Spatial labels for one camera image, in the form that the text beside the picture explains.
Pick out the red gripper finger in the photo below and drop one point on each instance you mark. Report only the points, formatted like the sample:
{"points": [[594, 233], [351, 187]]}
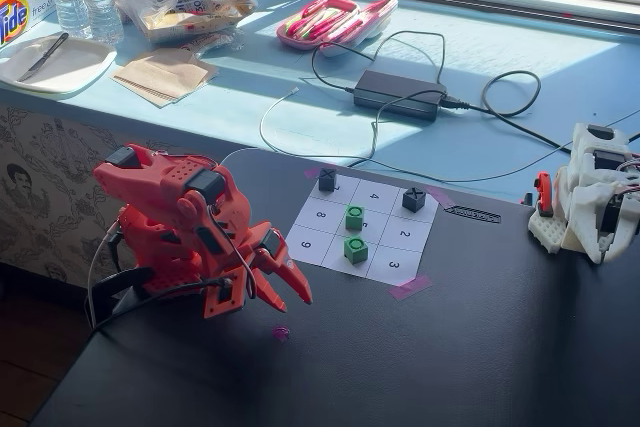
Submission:
{"points": [[267, 287], [295, 279]]}

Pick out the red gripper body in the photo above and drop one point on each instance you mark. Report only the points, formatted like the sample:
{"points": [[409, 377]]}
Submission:
{"points": [[276, 253]]}

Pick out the green cube with O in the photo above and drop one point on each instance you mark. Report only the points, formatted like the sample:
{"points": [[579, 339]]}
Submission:
{"points": [[355, 253], [354, 221]]}

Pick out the red robot arm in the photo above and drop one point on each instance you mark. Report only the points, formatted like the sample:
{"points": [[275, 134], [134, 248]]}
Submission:
{"points": [[170, 172]]}

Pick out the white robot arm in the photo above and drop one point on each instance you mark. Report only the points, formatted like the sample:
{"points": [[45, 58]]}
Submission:
{"points": [[585, 197]]}

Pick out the black cube with X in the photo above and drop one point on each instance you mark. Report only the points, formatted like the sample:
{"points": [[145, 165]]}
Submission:
{"points": [[327, 182], [413, 202]]}

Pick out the white numbered grid sheet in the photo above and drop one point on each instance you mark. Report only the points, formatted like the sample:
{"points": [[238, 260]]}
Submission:
{"points": [[385, 227]]}

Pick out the crumpled magenta tape mark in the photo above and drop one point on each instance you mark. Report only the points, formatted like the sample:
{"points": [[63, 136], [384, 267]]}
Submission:
{"points": [[281, 332]]}

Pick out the pink tape strip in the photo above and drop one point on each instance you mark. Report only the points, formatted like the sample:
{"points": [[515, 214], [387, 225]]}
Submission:
{"points": [[407, 288], [440, 195], [312, 173]]}

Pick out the black table clamp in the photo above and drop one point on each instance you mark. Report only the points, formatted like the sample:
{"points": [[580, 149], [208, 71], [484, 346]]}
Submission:
{"points": [[125, 279]]}

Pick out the black power adapter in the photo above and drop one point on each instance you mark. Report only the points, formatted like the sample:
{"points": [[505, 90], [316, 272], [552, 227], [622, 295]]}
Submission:
{"points": [[395, 92]]}

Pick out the brown paper napkin stack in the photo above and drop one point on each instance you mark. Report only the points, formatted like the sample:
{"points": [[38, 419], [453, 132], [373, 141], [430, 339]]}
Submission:
{"points": [[160, 77]]}

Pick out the pink pen tray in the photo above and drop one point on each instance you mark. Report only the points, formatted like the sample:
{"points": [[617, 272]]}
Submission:
{"points": [[350, 50], [300, 42]]}

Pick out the printed snack wrapper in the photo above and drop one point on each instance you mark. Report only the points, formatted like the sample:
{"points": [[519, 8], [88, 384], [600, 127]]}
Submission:
{"points": [[210, 42]]}

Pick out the long pink pen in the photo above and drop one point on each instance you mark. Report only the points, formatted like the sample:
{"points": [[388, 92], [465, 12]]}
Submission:
{"points": [[322, 1]]}

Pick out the orange and black clamp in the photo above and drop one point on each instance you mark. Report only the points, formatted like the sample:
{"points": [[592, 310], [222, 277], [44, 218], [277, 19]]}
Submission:
{"points": [[542, 192]]}

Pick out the white paper plate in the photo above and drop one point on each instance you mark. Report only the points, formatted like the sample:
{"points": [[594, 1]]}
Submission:
{"points": [[75, 67]]}

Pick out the black plastic knife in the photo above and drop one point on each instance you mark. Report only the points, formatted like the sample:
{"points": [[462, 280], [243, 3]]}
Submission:
{"points": [[45, 54]]}

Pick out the blue windowsill ledge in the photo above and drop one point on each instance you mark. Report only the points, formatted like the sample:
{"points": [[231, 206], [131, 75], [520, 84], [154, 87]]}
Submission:
{"points": [[500, 57]]}

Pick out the red wrist camera mount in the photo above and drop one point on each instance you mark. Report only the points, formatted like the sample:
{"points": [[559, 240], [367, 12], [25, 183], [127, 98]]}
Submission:
{"points": [[222, 303]]}

